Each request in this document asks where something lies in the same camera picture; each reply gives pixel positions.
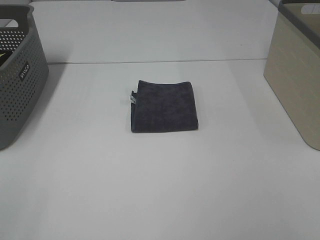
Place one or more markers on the beige plastic storage basket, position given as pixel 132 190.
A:
pixel 292 68

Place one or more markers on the grey perforated plastic basket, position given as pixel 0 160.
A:
pixel 25 73

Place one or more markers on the dark grey towel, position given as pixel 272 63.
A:
pixel 163 108

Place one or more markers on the yellow-green item in basket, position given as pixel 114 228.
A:
pixel 4 56

